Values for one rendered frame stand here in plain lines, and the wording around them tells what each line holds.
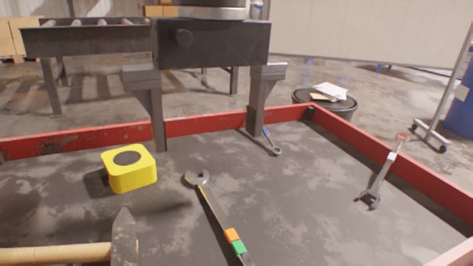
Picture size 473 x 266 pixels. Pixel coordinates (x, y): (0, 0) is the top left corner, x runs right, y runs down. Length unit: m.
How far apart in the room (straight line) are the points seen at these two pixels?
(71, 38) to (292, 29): 2.10
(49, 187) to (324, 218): 0.43
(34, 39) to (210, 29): 2.89
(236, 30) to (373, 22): 2.42
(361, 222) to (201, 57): 0.32
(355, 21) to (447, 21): 0.82
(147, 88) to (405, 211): 0.42
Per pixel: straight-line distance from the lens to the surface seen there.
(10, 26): 6.22
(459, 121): 3.88
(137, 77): 0.30
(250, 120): 0.38
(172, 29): 0.28
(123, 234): 0.34
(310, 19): 2.51
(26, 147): 0.60
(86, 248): 0.34
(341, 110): 1.72
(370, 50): 2.73
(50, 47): 3.13
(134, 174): 0.43
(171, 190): 0.43
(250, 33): 0.32
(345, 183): 0.51
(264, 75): 0.35
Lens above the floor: 1.18
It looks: 29 degrees down
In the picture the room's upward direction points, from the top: 3 degrees clockwise
